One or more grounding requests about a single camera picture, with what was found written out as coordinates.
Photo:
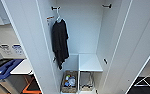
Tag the white wardrobe cabinet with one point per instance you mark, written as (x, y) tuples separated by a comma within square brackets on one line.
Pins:
[(87, 33)]

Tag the white garment hanger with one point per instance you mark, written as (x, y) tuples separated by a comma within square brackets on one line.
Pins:
[(59, 17)]

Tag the wall socket with blue label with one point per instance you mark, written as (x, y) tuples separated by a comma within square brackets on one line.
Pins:
[(17, 49)]

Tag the white flat board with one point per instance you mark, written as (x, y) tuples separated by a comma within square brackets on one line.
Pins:
[(22, 66)]

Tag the black hanging garment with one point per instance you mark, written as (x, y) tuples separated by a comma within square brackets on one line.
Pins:
[(60, 43)]

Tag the white wardrobe door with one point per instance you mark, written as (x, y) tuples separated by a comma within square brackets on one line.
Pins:
[(27, 40), (134, 40)]

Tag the black wardrobe hook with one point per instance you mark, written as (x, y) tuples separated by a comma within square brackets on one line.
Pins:
[(55, 8), (107, 6)]

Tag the white wall socket plate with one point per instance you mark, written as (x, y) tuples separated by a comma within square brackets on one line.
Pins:
[(4, 49)]

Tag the grey storage bin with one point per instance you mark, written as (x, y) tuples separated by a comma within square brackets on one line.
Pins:
[(69, 83), (87, 81)]

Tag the blue moulded tray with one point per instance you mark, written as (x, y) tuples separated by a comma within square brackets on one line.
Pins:
[(4, 68)]

